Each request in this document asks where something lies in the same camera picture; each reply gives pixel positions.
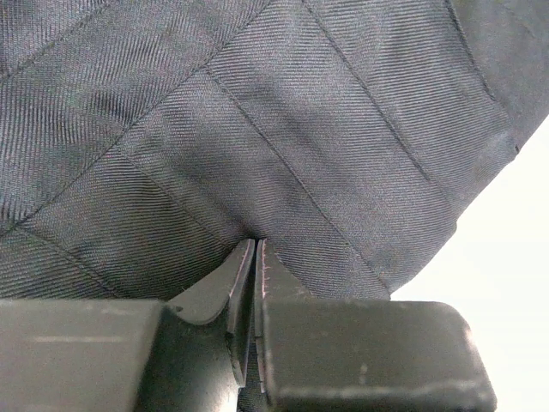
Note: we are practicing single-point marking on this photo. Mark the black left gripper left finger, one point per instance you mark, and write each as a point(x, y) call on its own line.
point(186, 354)

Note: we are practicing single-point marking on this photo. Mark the black skirt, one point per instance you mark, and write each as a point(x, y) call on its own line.
point(142, 140)

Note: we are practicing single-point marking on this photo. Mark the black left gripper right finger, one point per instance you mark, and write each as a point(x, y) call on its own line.
point(318, 354)

